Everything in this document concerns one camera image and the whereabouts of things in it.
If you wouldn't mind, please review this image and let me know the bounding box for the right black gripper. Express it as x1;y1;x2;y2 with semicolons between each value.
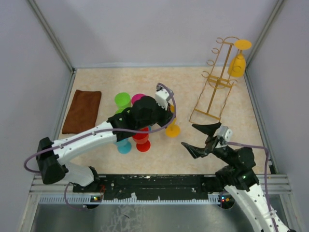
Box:
181;121;237;167

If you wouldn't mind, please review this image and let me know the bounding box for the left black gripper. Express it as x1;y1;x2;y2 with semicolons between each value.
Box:
137;99;175;130

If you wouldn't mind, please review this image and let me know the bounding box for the yellow wine glass front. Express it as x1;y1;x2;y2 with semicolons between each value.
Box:
166;117;181;138

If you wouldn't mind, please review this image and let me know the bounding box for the yellow wine glass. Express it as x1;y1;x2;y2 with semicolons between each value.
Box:
166;117;181;138
227;39;252;78

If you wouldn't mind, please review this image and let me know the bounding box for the pink wine glass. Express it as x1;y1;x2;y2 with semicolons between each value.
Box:
131;93;145;105

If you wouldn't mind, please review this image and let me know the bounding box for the red wine glass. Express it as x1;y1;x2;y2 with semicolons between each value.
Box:
132;133;151;152

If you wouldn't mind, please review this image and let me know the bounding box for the green wine glass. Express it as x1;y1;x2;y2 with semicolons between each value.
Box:
114;92;131;109
115;107;131;114

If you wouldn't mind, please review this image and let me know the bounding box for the yellow wine glass back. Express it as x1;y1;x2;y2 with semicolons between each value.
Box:
227;39;252;78

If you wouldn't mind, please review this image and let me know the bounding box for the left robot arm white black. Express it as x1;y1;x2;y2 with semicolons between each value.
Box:
36;96;174;192

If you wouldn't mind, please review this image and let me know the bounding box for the brown folded cloth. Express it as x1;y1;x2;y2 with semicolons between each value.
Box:
62;90;102;134

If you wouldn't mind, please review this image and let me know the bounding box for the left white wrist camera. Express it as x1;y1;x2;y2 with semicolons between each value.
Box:
154;86;174;111

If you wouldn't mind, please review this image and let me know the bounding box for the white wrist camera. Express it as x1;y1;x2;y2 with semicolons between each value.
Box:
216;125;233;147
154;86;174;111

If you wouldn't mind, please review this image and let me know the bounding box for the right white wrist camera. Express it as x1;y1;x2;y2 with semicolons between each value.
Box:
216;125;233;147

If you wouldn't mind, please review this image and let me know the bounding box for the gold wire glass rack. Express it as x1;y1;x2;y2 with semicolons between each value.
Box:
189;36;240;123

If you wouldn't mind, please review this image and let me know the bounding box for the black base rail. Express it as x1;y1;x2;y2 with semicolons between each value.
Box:
73;174;235;209

